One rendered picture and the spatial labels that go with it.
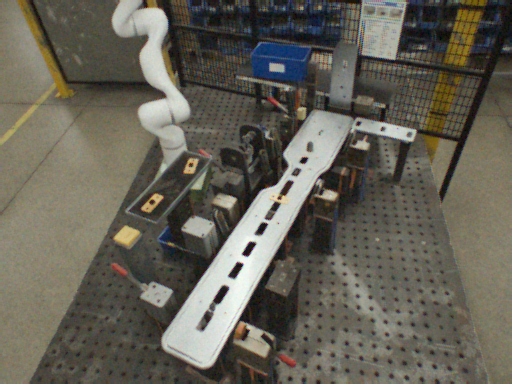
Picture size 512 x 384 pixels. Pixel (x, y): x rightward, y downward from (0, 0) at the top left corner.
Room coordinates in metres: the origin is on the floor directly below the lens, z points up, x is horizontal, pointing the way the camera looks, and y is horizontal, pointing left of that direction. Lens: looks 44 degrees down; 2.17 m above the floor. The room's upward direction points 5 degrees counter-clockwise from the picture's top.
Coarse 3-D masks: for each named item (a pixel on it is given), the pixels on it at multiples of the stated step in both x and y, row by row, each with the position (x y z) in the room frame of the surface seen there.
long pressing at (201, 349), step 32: (320, 128) 1.58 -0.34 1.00; (288, 160) 1.35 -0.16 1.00; (320, 160) 1.34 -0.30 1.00; (288, 192) 1.16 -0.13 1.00; (256, 224) 1.00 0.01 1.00; (288, 224) 0.99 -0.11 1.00; (224, 256) 0.86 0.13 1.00; (256, 256) 0.85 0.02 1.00; (192, 320) 0.63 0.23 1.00; (224, 320) 0.62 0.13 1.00; (192, 352) 0.53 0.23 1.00
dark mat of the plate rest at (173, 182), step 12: (180, 156) 1.25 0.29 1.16; (192, 156) 1.25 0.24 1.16; (180, 168) 1.18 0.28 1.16; (168, 180) 1.12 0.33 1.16; (180, 180) 1.11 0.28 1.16; (156, 192) 1.06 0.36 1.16; (168, 192) 1.05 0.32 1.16; (180, 192) 1.05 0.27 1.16; (144, 204) 1.00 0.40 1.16; (168, 204) 0.99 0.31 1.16; (144, 216) 0.94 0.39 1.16; (156, 216) 0.94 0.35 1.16
